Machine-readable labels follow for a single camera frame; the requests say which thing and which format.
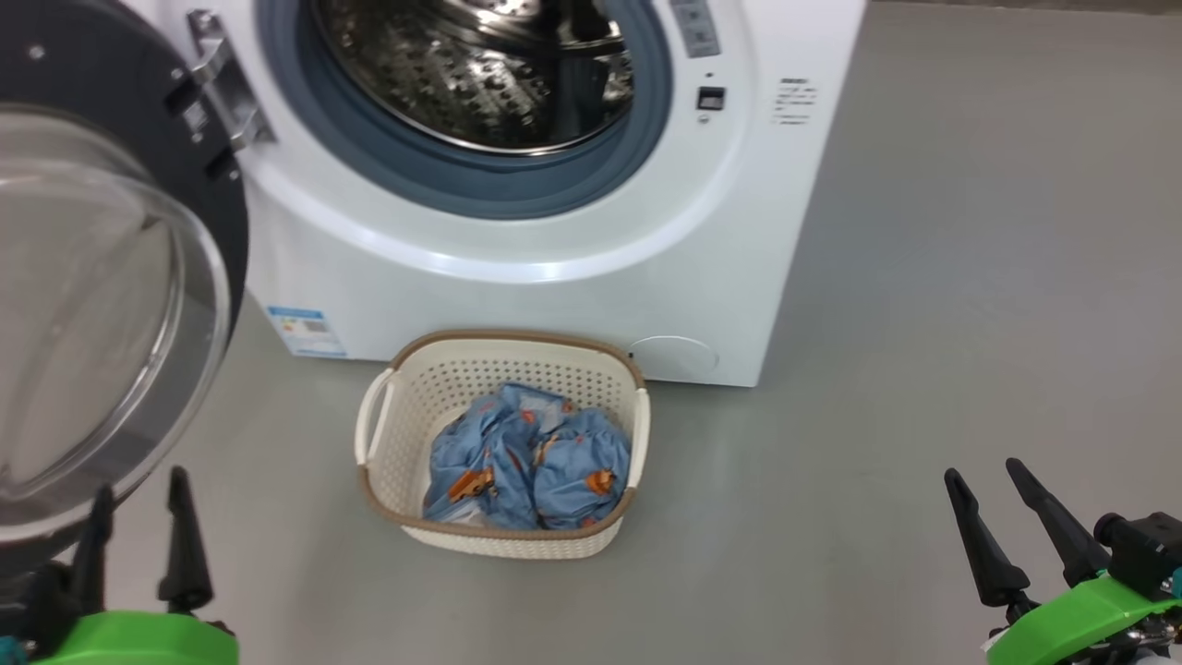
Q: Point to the blue energy label sticker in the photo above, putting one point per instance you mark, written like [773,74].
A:
[307,332]

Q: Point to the white front-load washing machine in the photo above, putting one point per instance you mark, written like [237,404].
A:
[739,231]

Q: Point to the dark round washer door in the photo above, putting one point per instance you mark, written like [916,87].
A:
[217,212]

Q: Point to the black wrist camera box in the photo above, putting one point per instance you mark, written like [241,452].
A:
[1145,550]

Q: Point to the round white filter cover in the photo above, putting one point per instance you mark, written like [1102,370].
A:
[674,357]

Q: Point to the metal door hinge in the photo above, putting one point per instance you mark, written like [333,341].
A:
[226,92]

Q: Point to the cream perforated laundry basket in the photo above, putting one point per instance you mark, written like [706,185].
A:
[406,406]

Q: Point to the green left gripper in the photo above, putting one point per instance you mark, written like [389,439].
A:
[129,642]

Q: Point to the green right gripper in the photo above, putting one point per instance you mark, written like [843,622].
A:
[1080,619]

